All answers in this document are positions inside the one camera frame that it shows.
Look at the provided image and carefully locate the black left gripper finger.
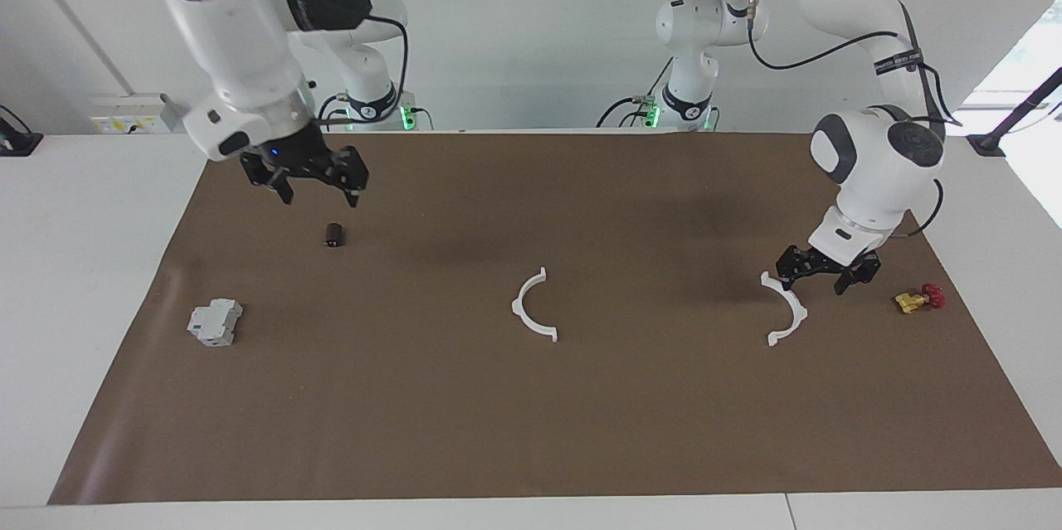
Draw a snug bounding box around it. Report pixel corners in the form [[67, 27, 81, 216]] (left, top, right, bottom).
[[833, 257, 883, 297], [776, 247, 811, 293]]

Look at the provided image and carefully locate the white half-ring pipe clamp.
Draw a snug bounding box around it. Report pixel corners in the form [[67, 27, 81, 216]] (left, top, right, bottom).
[[760, 270, 809, 348], [510, 266, 559, 344]]

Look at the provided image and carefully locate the grey circuit breaker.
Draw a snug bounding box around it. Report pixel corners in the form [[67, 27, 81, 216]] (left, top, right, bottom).
[[187, 299, 245, 348]]

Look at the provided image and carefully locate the black stand with pole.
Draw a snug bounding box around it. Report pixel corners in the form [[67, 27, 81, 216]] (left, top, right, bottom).
[[967, 66, 1062, 158]]

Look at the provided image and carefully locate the brown table mat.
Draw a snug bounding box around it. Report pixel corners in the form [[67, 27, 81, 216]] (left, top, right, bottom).
[[47, 129, 1062, 506]]

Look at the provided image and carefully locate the black right base cable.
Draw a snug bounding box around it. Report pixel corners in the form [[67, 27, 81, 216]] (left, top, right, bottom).
[[315, 93, 350, 133]]

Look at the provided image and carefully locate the black base cable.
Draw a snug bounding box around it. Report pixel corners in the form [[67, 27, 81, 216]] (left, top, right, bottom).
[[315, 93, 350, 133], [596, 57, 675, 129]]

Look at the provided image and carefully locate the brass valve red handle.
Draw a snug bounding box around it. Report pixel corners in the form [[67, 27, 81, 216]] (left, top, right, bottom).
[[894, 283, 948, 315]]

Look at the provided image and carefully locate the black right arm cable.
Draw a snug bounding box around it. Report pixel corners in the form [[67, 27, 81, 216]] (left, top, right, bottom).
[[311, 12, 410, 129]]

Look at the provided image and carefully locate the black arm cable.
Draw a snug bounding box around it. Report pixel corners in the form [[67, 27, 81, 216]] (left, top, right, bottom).
[[745, 0, 965, 237], [311, 12, 410, 129]]

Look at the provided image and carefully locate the white wall socket strip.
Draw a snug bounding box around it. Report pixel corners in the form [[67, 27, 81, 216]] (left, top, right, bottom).
[[90, 93, 188, 135]]

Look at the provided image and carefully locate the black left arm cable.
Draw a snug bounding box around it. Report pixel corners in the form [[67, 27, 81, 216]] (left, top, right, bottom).
[[745, 0, 965, 237]]

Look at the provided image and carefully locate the black left base cable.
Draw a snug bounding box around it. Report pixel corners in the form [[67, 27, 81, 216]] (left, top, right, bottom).
[[596, 57, 675, 129]]

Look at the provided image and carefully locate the black table clamp mount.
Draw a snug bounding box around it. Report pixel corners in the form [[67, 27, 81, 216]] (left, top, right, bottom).
[[0, 105, 44, 157]]

